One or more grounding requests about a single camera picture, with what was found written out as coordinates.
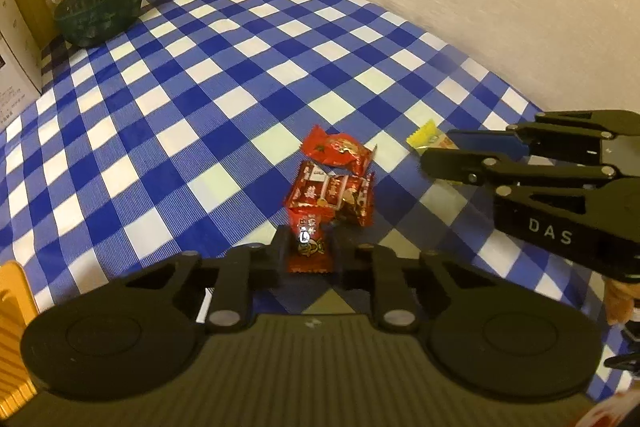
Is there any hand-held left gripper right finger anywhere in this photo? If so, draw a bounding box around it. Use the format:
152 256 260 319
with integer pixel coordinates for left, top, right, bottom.
330 227 506 334

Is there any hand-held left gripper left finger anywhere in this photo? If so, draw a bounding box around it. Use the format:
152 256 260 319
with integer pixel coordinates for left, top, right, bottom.
122 224 292 334

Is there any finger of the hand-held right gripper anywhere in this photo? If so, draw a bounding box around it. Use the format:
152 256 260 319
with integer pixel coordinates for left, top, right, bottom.
446 109 640 168
419 147 626 202

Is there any small red candy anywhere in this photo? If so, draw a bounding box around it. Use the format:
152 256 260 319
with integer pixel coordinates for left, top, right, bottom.
287 207 335 275

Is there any yellow green candy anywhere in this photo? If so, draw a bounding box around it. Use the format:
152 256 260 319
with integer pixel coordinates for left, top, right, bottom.
406 119 458 152

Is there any yellow plastic tray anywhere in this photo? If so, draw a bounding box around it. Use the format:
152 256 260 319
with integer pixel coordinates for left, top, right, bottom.
0 261 41 418

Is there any person's right hand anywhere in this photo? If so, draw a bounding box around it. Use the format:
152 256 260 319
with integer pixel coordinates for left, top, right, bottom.
606 279 640 327

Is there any dark red snack packet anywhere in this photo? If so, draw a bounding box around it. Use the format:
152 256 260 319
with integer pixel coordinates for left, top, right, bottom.
284 160 376 228

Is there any bright red candy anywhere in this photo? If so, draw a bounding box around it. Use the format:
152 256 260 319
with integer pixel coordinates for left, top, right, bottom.
300 125 378 178

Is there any red white object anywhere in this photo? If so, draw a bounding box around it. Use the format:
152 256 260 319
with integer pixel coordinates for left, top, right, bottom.
575 389 640 427

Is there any blue white checkered tablecloth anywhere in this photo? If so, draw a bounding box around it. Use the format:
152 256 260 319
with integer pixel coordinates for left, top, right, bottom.
0 0 640 403

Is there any white product box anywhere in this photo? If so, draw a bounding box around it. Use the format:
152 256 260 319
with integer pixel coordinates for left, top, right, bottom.
0 0 43 128

